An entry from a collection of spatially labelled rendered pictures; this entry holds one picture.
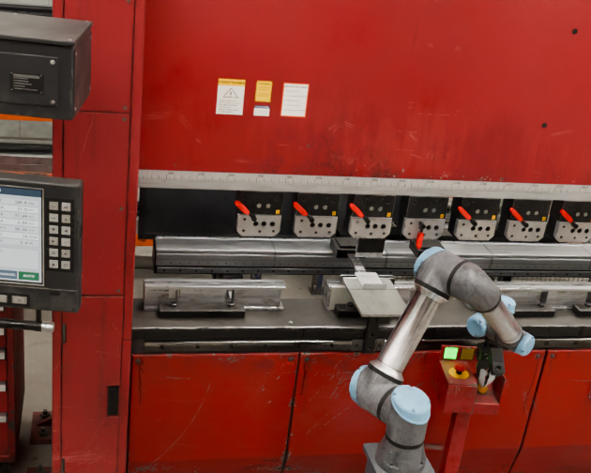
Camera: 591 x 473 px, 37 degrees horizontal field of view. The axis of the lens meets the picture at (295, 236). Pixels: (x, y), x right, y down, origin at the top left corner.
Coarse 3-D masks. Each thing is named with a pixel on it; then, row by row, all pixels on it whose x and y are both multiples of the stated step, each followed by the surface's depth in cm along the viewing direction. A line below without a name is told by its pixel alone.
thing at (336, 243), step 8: (336, 240) 345; (344, 240) 344; (352, 240) 345; (336, 248) 340; (344, 248) 340; (352, 248) 341; (336, 256) 340; (344, 256) 341; (352, 256) 339; (352, 264) 334; (360, 264) 333
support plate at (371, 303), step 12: (348, 288) 315; (360, 288) 316; (360, 300) 307; (372, 300) 308; (384, 300) 309; (396, 300) 310; (360, 312) 300; (372, 312) 301; (384, 312) 302; (396, 312) 303
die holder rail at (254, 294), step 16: (144, 288) 306; (160, 288) 307; (176, 288) 308; (192, 288) 310; (208, 288) 311; (224, 288) 312; (240, 288) 314; (256, 288) 315; (272, 288) 316; (144, 304) 309; (256, 304) 318; (272, 304) 319
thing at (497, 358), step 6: (492, 348) 305; (498, 348) 305; (492, 354) 304; (498, 354) 304; (492, 360) 303; (498, 360) 303; (492, 366) 302; (498, 366) 301; (504, 366) 302; (492, 372) 301; (498, 372) 301; (504, 372) 301
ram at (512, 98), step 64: (192, 0) 267; (256, 0) 271; (320, 0) 275; (384, 0) 279; (448, 0) 283; (512, 0) 287; (576, 0) 292; (192, 64) 275; (256, 64) 279; (320, 64) 284; (384, 64) 288; (448, 64) 292; (512, 64) 297; (576, 64) 302; (192, 128) 284; (256, 128) 288; (320, 128) 293; (384, 128) 297; (448, 128) 302; (512, 128) 307; (576, 128) 312; (384, 192) 308; (448, 192) 313; (512, 192) 318
